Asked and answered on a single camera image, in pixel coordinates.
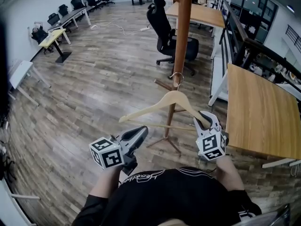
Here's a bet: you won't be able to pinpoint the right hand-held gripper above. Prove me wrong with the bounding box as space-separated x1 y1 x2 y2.
193 110 227 162

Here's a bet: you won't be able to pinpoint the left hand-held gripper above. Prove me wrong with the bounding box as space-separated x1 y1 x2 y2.
88 125 150 177

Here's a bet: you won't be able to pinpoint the light wooden clothes hanger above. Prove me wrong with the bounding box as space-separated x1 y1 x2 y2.
119 72 212 131

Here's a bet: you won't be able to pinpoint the brown wooden coat rack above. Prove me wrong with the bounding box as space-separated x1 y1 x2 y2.
145 0 196 155

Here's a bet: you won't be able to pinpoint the person's left forearm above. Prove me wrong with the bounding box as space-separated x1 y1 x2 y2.
89 166 123 199

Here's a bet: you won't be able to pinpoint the person's right forearm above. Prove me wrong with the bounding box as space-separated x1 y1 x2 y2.
215 158 246 192

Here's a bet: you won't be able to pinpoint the square wooden table white legs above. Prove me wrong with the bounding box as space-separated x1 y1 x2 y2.
208 63 301 169

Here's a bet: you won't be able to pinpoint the person's black printed shirt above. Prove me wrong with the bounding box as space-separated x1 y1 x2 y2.
71 166 263 226

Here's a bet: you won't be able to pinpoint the black curved stair railing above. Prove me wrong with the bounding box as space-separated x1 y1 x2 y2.
213 0 301 89

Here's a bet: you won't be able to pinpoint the black high-back office chair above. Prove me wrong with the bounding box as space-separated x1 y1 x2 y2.
146 0 199 77

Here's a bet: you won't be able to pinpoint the long wooden table white legs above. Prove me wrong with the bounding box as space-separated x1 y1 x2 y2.
165 1 226 39

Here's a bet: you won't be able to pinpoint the black balcony railing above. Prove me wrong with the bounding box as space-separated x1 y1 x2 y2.
285 24 301 51

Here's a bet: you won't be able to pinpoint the small yellow table black base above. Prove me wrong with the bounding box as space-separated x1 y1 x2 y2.
38 29 72 64

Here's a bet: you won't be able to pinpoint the long dark table white legs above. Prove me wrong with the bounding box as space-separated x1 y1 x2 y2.
48 7 92 32

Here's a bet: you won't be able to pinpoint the white floor cable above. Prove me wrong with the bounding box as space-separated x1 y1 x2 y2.
95 21 143 36

